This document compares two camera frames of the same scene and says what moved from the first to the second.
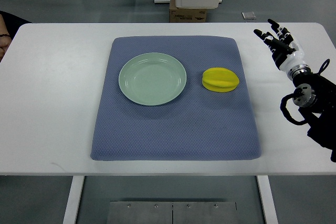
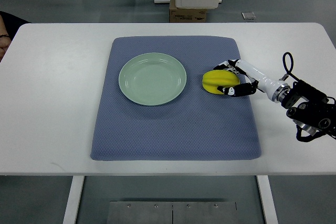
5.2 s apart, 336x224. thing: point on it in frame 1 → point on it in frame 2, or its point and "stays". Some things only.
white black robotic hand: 286,55 → 277,91
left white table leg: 74,200 stays
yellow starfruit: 220,80 stays
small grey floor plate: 249,16 stays
